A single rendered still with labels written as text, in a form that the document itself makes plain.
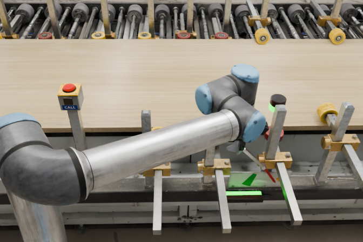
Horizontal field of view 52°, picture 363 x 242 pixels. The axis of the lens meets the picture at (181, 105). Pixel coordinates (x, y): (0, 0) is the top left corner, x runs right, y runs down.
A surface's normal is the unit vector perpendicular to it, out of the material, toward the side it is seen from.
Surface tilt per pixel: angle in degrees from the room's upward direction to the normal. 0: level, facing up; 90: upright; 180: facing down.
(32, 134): 28
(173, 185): 0
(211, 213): 0
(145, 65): 0
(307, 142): 90
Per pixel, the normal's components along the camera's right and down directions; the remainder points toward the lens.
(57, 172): 0.26, -0.31
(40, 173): 0.04, -0.25
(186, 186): 0.02, -0.78
